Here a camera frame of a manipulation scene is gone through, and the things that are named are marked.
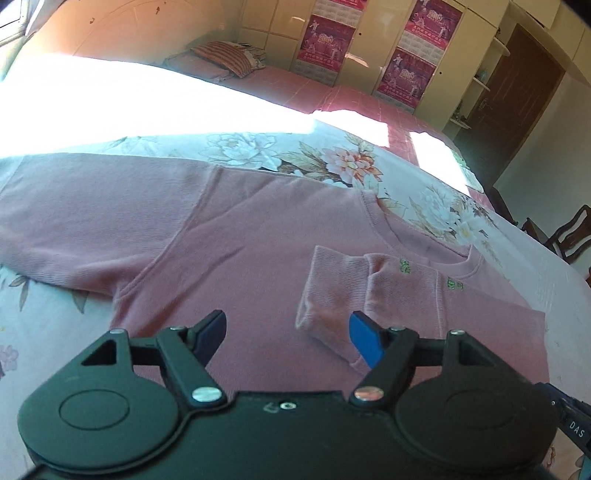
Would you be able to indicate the brown wooden door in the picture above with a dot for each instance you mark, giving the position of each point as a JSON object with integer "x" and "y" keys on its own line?
{"x": 517, "y": 106}

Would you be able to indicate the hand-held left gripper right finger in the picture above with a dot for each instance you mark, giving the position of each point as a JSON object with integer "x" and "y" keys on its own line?
{"x": 367, "y": 342}

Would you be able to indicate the pink bed sheet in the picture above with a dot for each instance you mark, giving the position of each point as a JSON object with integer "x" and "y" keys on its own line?
{"x": 351, "y": 101}

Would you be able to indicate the cream wardrobe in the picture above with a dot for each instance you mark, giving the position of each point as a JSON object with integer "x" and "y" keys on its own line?
{"x": 374, "y": 50}

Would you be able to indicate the pink pillow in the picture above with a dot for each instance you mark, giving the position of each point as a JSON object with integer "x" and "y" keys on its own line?
{"x": 194, "y": 64}

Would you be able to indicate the striped pillow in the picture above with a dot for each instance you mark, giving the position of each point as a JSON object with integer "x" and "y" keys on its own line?
{"x": 224, "y": 56}

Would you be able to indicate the wall poster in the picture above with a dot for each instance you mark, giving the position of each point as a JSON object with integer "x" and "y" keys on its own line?
{"x": 325, "y": 44}
{"x": 407, "y": 78}
{"x": 436, "y": 21}
{"x": 340, "y": 4}

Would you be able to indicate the floral blanket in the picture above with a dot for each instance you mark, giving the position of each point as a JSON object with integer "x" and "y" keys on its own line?
{"x": 46, "y": 323}

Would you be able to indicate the dark wooden chair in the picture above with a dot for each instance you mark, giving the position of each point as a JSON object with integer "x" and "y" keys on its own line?
{"x": 565, "y": 235}

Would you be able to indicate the pink knit sweater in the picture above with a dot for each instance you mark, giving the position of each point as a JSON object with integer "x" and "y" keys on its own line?
{"x": 221, "y": 249}

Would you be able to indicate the patterned pillow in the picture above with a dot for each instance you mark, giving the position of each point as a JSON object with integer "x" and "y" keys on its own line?
{"x": 257, "y": 59}

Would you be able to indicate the cream wooden headboard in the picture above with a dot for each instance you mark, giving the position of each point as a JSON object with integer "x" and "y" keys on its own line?
{"x": 138, "y": 27}

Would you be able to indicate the cream corner shelves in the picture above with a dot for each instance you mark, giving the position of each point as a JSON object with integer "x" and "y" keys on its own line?
{"x": 480, "y": 83}

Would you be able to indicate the white folded cloth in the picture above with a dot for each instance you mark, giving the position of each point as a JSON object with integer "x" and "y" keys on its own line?
{"x": 468, "y": 168}

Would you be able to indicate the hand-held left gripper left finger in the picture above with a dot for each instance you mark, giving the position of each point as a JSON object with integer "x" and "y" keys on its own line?
{"x": 214, "y": 331}

